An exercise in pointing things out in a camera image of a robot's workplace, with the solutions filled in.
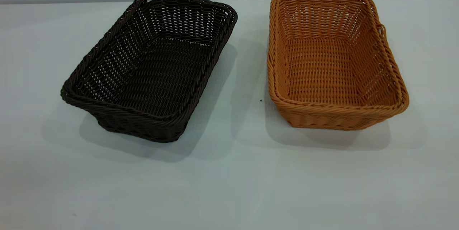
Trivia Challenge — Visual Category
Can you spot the black woven wicker basket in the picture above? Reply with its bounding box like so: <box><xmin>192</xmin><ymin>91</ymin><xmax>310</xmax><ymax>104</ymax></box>
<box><xmin>60</xmin><ymin>0</ymin><xmax>238</xmax><ymax>143</ymax></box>

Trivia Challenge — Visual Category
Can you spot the orange woven wicker basket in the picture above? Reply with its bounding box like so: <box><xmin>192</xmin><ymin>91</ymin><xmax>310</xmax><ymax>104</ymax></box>
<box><xmin>267</xmin><ymin>0</ymin><xmax>410</xmax><ymax>131</ymax></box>

